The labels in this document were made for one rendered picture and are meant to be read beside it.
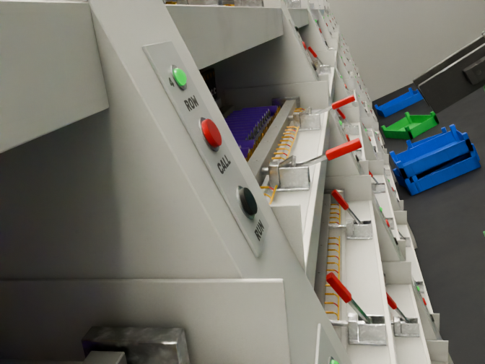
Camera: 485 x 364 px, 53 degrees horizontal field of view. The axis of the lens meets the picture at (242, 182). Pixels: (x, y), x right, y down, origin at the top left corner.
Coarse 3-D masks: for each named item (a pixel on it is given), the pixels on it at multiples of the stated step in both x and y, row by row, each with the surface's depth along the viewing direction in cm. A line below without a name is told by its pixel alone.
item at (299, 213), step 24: (240, 96) 92; (264, 96) 91; (288, 96) 90; (312, 96) 89; (312, 144) 66; (312, 168) 56; (288, 192) 49; (312, 192) 48; (288, 216) 32; (312, 216) 43; (288, 240) 33; (312, 240) 40; (312, 264) 39
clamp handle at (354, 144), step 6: (342, 144) 49; (348, 144) 48; (354, 144) 47; (360, 144) 47; (330, 150) 49; (336, 150) 48; (342, 150) 48; (348, 150) 48; (294, 156) 50; (318, 156) 50; (324, 156) 49; (330, 156) 48; (336, 156) 48; (294, 162) 49; (306, 162) 49; (312, 162) 49
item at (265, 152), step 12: (288, 108) 80; (300, 108) 86; (276, 120) 72; (276, 132) 64; (264, 144) 59; (276, 144) 62; (288, 144) 63; (252, 156) 55; (264, 156) 54; (288, 156) 59; (252, 168) 50
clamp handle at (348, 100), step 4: (352, 96) 72; (340, 100) 73; (344, 100) 72; (348, 100) 72; (352, 100) 72; (332, 104) 73; (336, 104) 73; (340, 104) 73; (344, 104) 73; (324, 108) 74; (328, 108) 73; (332, 108) 73; (308, 112) 74; (316, 112) 74; (320, 112) 74; (324, 112) 74
